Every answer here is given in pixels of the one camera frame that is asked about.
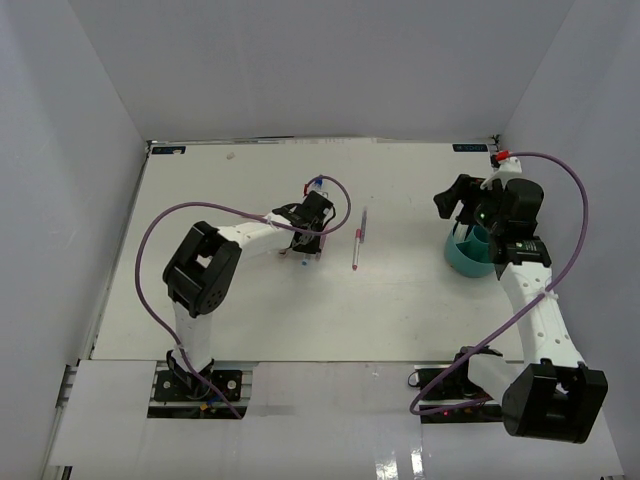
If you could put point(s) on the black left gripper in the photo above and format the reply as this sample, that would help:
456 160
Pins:
310 248

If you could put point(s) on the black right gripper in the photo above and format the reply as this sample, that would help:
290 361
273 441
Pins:
468 191

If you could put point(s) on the pink cap white marker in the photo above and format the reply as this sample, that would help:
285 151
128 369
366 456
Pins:
356 249

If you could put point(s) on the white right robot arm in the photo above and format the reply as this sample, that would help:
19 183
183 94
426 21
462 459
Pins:
555 395

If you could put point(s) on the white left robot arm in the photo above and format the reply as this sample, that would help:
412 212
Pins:
291 287

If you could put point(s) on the clear blue spray bottle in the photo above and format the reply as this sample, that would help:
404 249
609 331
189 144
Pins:
317 184

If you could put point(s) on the black XDOF label right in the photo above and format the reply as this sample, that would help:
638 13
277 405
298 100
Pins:
469 147

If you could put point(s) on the black xdof label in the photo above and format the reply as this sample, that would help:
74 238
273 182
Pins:
469 147
168 150

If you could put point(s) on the purple clear gel pen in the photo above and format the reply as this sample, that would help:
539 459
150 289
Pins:
363 224

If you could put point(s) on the teal round organizer container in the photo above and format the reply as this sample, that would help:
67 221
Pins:
467 251

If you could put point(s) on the black XDOF label left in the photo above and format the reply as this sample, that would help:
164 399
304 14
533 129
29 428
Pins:
168 150

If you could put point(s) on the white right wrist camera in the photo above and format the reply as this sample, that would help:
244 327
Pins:
506 167

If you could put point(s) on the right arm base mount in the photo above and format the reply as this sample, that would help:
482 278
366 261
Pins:
455 399

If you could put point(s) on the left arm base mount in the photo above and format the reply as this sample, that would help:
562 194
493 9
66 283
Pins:
180 395

